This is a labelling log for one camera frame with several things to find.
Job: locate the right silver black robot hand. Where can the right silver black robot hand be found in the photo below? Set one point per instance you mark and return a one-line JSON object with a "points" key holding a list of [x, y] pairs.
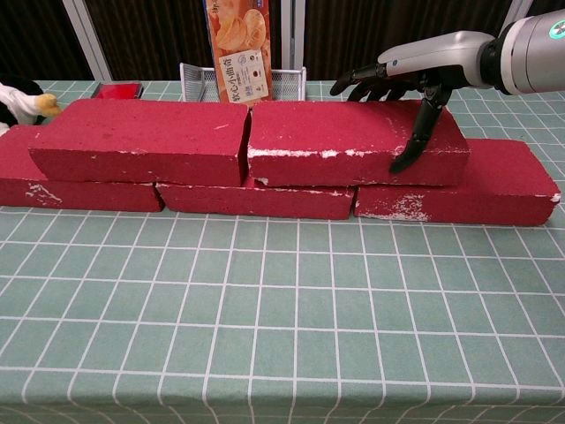
{"points": [[432, 53]]}

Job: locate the red foam brick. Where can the red foam brick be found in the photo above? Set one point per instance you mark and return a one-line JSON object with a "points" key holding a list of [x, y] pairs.
{"points": [[132, 128], [331, 128], [66, 196], [499, 176], [265, 201]]}

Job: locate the dark fabric partition panel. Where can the dark fabric partition panel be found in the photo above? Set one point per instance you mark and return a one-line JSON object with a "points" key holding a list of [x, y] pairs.
{"points": [[353, 31], [31, 35], [154, 31]]}

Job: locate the orange blue cookie box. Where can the orange blue cookie box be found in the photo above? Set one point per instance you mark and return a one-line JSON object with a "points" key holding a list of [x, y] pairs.
{"points": [[238, 44]]}

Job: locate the green checked tablecloth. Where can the green checked tablecloth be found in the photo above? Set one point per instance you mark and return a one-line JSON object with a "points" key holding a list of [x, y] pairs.
{"points": [[265, 309]]}

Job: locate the flat red case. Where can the flat red case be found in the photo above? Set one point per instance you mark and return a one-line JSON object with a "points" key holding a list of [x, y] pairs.
{"points": [[117, 91]]}

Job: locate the black white plush toy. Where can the black white plush toy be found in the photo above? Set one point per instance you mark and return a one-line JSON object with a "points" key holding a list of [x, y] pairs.
{"points": [[17, 106]]}

